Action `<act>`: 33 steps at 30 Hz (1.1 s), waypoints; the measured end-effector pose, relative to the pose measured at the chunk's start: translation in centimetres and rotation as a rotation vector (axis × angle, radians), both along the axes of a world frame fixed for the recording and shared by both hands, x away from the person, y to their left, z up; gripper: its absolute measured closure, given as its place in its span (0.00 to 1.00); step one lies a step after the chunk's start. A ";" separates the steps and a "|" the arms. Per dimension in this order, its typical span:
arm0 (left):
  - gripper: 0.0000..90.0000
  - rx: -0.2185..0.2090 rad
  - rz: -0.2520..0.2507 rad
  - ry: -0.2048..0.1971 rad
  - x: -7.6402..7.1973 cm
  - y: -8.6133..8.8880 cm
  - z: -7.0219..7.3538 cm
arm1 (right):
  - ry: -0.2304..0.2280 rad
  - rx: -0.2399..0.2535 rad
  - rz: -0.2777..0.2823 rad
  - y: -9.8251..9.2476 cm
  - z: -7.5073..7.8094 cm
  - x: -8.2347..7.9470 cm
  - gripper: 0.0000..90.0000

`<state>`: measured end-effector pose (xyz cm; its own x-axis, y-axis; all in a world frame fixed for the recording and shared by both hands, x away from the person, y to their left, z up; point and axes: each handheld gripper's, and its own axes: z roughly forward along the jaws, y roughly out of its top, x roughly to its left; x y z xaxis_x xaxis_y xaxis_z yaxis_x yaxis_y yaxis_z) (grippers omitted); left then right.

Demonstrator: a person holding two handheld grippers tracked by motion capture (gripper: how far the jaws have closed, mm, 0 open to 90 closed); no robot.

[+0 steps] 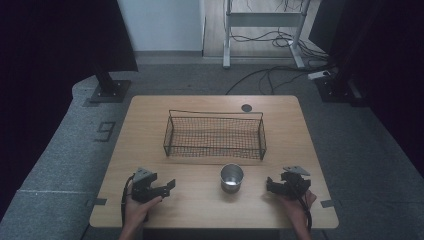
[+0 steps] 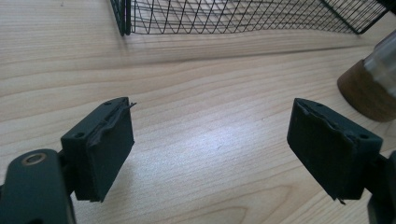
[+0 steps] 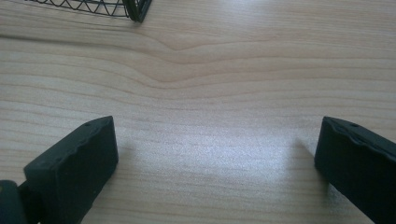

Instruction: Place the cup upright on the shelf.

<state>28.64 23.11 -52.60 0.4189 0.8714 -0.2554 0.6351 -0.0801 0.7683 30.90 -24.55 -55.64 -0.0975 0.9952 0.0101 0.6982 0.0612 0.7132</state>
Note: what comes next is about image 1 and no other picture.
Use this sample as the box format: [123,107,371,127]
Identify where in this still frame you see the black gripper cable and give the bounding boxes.
[291,185,313,232]
[120,174,135,228]

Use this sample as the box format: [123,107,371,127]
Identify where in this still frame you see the grey tape marker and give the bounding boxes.
[85,197,108,208]

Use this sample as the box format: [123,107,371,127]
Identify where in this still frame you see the white power strip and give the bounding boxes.
[306,69,332,81]

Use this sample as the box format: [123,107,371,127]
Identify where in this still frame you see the metal cup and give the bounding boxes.
[219,162,245,194]

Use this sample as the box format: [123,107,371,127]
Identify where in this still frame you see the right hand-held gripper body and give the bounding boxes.
[279,165,312,202]

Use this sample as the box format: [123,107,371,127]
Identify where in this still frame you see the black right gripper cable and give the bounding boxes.
[291,185,313,232]

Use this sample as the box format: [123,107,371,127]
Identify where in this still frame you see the black wire mesh basket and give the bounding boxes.
[162,109,268,161]

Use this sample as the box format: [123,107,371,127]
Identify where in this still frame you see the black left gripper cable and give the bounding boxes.
[120,174,135,228]

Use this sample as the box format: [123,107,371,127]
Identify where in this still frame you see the person's left hand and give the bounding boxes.
[121,186,164,235]

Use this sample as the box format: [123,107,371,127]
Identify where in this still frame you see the black stand base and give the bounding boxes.
[314,71,363,104]
[89,63,132,104]

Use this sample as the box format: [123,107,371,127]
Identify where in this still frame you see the white desk frame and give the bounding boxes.
[222,0,312,70]

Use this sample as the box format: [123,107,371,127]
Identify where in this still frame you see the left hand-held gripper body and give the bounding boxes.
[131,167,165,204]

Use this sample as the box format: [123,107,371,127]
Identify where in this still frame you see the dark curtain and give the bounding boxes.
[0,0,139,221]
[308,0,424,178]

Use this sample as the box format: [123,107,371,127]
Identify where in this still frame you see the person's right hand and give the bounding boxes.
[277,189,318,232]

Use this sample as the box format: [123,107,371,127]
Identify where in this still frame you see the black floor cables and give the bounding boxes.
[225,0,338,96]

